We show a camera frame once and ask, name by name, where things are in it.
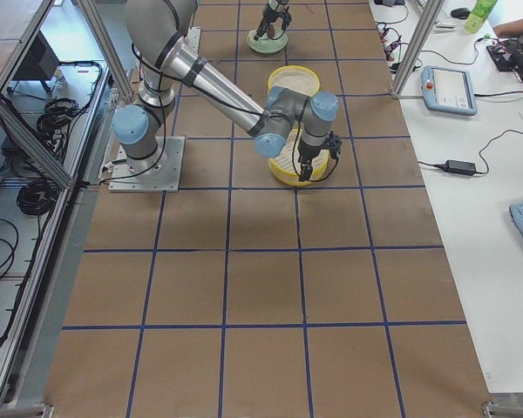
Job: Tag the aluminium frame post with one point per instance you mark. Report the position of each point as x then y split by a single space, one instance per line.
418 39

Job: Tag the black power adapter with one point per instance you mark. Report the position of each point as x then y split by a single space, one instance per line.
459 167

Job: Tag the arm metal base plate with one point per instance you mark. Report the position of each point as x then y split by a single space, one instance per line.
159 173

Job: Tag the yellow steamer basket with cloth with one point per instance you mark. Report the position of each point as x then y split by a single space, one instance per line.
296 78

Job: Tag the green drink bottle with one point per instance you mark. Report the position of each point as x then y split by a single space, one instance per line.
478 15

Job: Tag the light green plate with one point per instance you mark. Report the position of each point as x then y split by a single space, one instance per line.
265 45

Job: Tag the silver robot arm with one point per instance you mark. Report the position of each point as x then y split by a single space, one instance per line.
275 5
158 30

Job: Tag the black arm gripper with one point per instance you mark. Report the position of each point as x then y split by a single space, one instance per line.
273 11
305 157

